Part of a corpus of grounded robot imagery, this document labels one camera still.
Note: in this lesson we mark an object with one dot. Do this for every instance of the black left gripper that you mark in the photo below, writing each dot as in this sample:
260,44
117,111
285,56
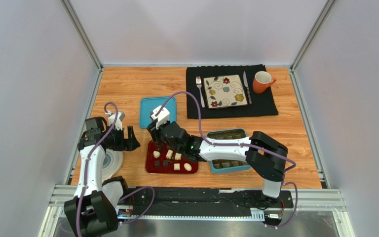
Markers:
128,144

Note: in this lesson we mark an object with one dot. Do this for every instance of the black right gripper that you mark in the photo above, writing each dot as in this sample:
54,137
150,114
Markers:
156,135

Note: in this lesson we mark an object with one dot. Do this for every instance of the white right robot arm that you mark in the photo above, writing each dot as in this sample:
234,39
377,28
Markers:
264,154

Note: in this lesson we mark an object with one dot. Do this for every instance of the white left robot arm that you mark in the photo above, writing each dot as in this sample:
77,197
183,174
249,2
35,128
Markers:
91,212

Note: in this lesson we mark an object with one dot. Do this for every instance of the red chocolate tray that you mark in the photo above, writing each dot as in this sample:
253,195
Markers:
162,160

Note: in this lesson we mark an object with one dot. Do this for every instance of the blue chocolate tin box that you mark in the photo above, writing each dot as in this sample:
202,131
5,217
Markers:
227,166

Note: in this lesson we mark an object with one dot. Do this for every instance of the blue tin lid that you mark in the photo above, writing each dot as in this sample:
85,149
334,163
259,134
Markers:
150,103

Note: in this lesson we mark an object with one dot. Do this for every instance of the white round plate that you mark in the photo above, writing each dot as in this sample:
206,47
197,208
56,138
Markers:
112,163

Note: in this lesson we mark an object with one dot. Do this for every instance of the silver fork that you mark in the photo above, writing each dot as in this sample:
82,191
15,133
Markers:
199,86

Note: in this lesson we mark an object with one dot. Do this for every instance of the floral square plate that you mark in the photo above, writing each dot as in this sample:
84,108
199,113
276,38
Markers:
224,92

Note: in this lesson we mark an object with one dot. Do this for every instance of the black cloth placemat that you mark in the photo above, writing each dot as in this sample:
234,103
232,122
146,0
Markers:
262,104

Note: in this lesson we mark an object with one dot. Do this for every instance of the silver table knife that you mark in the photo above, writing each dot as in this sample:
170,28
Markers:
247,87

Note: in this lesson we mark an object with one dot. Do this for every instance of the orange mug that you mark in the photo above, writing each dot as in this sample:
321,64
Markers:
262,81

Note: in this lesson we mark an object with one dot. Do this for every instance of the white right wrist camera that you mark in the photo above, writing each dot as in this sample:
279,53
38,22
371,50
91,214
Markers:
160,115

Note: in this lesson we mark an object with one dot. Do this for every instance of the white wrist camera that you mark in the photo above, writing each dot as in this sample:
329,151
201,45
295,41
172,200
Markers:
160,115
115,119

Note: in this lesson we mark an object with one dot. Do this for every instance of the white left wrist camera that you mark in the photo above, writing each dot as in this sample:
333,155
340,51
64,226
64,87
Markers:
115,119

